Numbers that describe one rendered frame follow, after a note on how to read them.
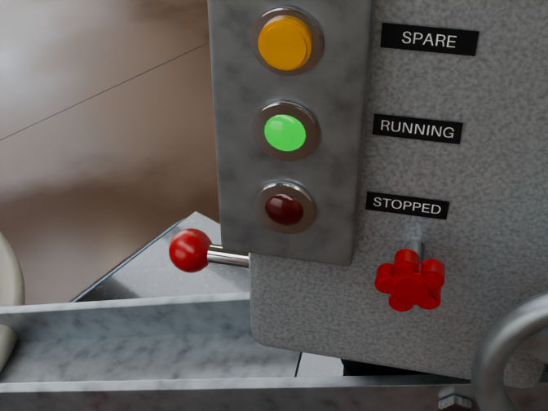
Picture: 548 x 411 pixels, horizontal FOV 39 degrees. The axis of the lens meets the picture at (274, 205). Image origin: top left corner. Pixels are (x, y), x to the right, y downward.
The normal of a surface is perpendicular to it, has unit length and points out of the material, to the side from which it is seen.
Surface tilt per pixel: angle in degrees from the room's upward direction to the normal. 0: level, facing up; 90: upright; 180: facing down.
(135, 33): 0
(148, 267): 0
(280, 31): 90
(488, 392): 90
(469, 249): 90
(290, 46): 90
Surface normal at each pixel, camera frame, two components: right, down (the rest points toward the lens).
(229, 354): -0.27, -0.79
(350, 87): -0.22, 0.60
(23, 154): 0.00, -0.79
